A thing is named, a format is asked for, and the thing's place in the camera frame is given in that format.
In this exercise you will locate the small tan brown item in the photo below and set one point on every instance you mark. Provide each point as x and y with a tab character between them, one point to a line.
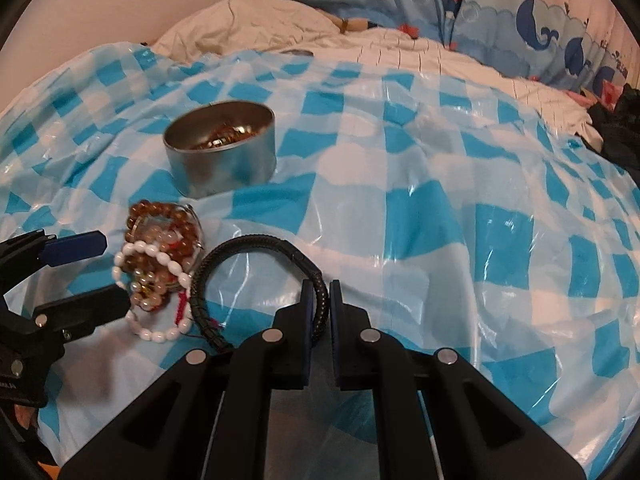
352	26

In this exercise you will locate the round metal tin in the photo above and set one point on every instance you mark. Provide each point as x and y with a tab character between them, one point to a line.
220	170

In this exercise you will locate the gold metal jewelry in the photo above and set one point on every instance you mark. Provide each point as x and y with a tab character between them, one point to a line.
225	137

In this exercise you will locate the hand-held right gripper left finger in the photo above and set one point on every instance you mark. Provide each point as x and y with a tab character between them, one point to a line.
300	340

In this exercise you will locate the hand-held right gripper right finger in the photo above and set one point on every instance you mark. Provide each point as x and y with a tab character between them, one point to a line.
350	340

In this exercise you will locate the dark cloth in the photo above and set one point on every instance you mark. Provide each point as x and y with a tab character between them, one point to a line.
620	130

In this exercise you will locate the blue checkered plastic sheet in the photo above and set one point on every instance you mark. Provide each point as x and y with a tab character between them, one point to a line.
400	210

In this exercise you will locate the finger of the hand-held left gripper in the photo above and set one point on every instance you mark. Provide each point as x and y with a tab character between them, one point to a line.
75	249
85	310

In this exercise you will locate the blue whale print blanket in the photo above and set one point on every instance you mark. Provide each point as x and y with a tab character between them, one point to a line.
500	10

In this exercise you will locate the pink cloth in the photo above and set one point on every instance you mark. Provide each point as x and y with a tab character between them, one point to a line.
597	92

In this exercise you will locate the white grid pattern cloth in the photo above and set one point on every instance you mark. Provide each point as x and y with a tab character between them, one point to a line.
450	55

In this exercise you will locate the orange patterned cloth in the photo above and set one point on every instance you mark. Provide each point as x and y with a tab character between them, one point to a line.
30	425

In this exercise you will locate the cream quilt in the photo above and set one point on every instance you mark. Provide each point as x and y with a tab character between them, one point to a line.
240	25

